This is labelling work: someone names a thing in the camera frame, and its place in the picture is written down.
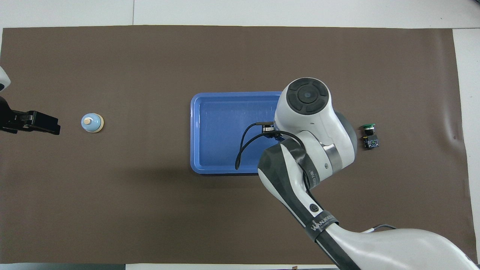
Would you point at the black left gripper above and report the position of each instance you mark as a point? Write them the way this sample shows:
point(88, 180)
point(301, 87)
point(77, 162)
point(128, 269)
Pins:
point(15, 120)

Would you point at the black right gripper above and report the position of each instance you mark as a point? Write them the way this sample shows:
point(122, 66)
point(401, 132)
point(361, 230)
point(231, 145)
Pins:
point(269, 128)

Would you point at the green push button switch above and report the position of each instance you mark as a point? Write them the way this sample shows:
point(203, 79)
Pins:
point(371, 141)

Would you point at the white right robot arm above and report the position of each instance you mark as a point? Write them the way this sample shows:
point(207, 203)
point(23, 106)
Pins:
point(311, 123)

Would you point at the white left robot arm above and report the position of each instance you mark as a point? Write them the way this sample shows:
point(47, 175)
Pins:
point(3, 80)

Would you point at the light blue service bell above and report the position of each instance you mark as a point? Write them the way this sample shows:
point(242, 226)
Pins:
point(91, 123)

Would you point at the blue plastic tray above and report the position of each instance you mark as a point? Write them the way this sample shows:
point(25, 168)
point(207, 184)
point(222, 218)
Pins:
point(217, 135)

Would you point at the brown table mat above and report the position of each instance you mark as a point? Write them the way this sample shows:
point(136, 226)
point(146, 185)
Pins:
point(150, 206)

